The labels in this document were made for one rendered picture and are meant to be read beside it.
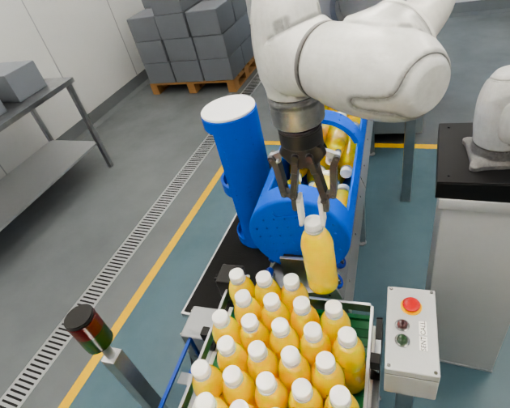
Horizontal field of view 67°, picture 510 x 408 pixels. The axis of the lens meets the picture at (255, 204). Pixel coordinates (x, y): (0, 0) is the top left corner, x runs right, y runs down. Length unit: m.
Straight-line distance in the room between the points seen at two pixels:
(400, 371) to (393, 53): 0.61
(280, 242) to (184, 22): 3.87
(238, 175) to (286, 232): 1.00
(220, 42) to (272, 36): 4.08
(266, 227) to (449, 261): 0.74
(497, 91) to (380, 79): 0.84
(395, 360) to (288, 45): 0.62
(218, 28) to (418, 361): 4.11
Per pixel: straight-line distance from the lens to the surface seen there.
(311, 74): 0.51
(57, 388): 2.56
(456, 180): 1.32
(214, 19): 4.57
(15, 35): 4.67
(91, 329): 0.90
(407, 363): 0.87
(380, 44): 0.46
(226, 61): 4.70
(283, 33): 0.56
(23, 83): 3.68
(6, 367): 2.86
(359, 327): 1.14
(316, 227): 0.80
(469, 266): 1.58
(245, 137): 1.93
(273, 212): 1.04
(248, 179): 2.05
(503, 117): 1.28
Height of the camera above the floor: 1.87
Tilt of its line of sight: 39 degrees down
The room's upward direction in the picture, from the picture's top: 15 degrees counter-clockwise
